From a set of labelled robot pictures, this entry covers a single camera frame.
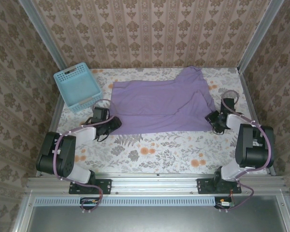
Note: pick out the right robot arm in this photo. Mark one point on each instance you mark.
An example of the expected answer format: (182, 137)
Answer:
(253, 145)

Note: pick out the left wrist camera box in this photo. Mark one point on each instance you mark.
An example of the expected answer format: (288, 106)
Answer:
(101, 113)

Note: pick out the aluminium table side rail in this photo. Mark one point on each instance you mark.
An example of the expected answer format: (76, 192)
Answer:
(58, 110)
(250, 101)

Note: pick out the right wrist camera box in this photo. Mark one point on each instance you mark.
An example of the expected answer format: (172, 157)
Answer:
(229, 105)

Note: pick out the purple t-shirt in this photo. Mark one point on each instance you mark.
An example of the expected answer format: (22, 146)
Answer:
(147, 106)

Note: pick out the grey metal panel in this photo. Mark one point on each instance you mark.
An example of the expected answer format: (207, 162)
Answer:
(159, 220)

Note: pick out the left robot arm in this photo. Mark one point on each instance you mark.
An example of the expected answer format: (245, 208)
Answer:
(60, 154)

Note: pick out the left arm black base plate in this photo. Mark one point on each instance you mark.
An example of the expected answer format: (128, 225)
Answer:
(105, 186)

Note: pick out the small connector board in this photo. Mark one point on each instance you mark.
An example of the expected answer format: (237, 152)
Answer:
(89, 201)
(224, 204)

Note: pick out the aluminium frame post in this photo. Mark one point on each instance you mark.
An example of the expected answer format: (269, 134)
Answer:
(258, 36)
(46, 39)

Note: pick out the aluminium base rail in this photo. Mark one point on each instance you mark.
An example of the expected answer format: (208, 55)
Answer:
(154, 184)

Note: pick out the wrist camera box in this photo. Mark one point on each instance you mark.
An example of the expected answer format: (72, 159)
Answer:
(229, 105)
(101, 113)

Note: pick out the light blue plastic basket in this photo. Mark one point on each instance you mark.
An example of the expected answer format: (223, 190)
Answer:
(77, 84)

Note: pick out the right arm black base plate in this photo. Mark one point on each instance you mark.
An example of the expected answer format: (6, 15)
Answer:
(203, 186)

